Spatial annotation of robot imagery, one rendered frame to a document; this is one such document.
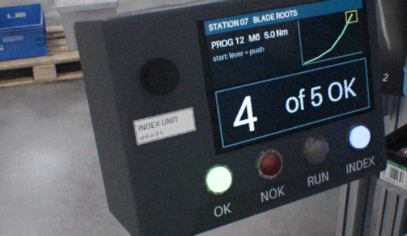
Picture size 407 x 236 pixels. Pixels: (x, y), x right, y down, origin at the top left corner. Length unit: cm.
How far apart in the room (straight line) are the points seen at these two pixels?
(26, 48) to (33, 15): 58
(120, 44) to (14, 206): 213
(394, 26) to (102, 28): 85
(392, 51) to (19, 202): 182
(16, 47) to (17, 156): 109
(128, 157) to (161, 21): 11
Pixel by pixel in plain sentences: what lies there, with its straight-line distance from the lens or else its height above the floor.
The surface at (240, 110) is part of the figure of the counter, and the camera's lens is 46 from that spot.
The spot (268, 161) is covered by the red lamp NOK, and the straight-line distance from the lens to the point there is 47.
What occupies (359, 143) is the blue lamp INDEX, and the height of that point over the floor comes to 111.
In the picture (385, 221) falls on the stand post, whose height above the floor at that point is 38.
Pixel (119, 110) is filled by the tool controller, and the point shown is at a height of 119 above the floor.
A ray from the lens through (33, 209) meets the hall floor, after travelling 247.
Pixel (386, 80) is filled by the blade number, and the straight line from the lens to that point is 113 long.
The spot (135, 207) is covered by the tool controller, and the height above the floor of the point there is 111.
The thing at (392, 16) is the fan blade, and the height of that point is 105.
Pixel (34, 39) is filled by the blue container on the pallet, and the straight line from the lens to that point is 377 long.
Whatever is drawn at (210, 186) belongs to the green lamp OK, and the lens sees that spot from 46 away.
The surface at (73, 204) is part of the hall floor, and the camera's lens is 245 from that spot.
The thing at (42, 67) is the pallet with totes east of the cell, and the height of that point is 11.
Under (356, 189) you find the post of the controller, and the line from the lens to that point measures 67.
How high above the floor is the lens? 137
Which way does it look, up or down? 26 degrees down
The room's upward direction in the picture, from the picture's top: 2 degrees counter-clockwise
